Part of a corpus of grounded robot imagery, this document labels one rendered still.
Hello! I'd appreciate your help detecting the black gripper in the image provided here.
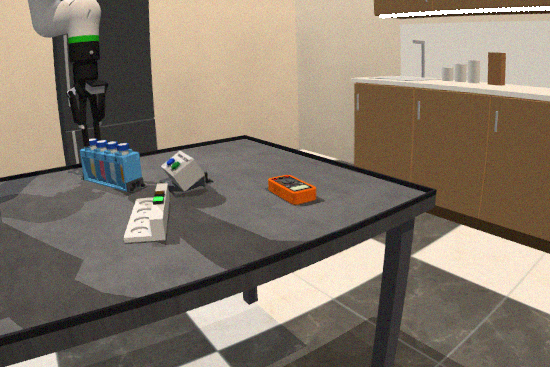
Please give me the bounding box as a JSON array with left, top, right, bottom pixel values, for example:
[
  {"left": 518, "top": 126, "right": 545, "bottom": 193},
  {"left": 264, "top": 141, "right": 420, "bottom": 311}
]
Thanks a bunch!
[{"left": 66, "top": 61, "right": 107, "bottom": 147}]

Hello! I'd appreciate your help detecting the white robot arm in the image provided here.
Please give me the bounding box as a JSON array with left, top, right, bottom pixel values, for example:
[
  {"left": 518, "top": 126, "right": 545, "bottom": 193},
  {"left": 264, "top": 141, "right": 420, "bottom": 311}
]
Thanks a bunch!
[{"left": 28, "top": 0, "right": 108, "bottom": 94}]

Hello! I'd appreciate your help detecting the white button panel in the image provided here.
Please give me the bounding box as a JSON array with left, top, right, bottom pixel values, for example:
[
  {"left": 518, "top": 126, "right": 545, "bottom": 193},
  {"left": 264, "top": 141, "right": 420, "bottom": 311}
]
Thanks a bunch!
[{"left": 161, "top": 151, "right": 214, "bottom": 195}]

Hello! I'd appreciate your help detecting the black table edge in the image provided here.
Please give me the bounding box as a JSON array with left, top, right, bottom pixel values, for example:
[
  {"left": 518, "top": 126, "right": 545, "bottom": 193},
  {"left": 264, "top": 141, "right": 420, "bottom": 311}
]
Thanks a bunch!
[{"left": 0, "top": 135, "right": 437, "bottom": 346}]

